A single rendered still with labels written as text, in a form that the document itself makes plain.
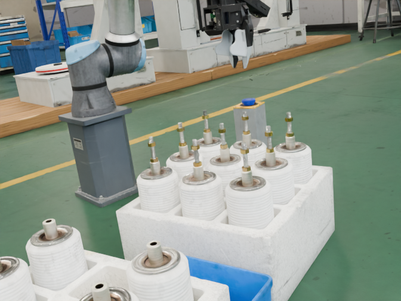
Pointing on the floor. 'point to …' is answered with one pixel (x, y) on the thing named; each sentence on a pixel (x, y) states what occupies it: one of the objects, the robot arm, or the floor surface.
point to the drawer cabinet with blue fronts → (12, 28)
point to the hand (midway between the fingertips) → (241, 62)
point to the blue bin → (233, 279)
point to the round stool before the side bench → (380, 24)
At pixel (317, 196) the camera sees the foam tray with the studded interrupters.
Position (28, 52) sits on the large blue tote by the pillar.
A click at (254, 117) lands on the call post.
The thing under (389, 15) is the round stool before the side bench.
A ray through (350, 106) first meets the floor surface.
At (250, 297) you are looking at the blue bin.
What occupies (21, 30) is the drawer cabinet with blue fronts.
